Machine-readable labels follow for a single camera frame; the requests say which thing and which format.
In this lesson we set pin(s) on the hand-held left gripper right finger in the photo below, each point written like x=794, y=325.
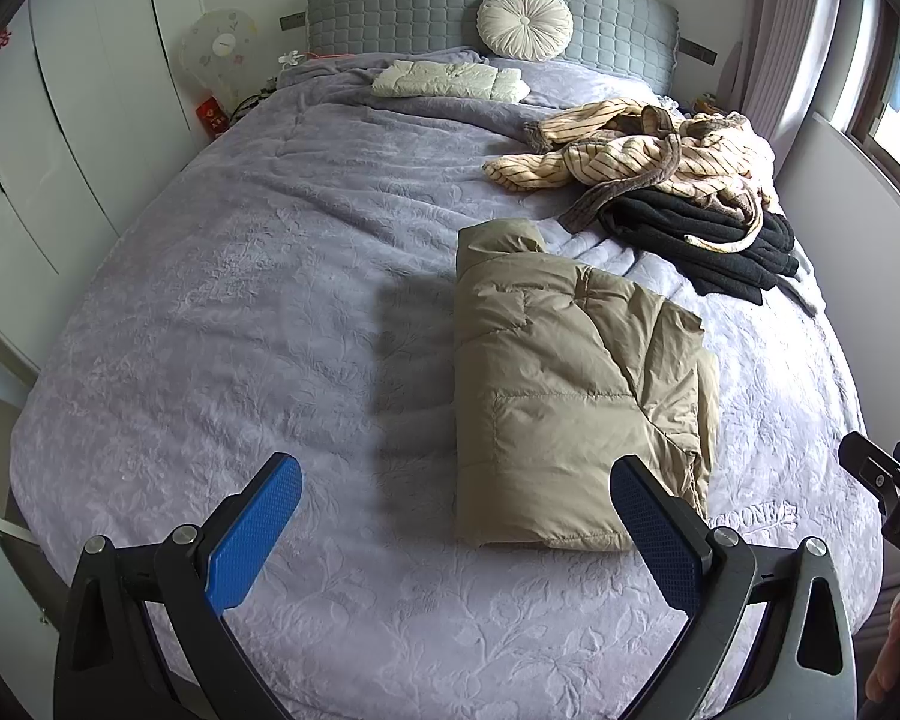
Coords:
x=656, y=532

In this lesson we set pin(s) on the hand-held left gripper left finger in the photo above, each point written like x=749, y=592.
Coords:
x=259, y=525

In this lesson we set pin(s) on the beige puffer jacket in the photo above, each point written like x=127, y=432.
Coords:
x=570, y=390

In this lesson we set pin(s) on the black folded clothes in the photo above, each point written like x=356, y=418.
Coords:
x=690, y=232

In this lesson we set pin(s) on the person's right hand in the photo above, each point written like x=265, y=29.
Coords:
x=889, y=660

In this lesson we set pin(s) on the grey padded bed base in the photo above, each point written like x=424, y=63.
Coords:
x=877, y=615

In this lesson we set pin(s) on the beige striped robe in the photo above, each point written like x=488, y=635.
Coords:
x=622, y=150

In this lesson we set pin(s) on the red box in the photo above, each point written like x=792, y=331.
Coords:
x=211, y=116

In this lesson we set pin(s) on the grey curtain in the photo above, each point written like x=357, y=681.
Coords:
x=787, y=37

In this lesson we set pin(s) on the white wardrobe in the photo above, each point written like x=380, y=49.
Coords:
x=60, y=127

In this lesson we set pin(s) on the white power plug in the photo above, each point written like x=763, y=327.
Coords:
x=291, y=58

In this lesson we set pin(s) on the white quilted folded garment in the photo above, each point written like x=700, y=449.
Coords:
x=435, y=79

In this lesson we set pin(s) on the white floral standing fan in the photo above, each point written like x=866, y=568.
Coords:
x=221, y=45

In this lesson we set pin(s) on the round white pleated cushion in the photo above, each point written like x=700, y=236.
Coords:
x=525, y=21

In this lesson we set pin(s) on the grey quilted headboard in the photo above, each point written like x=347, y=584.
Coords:
x=405, y=15

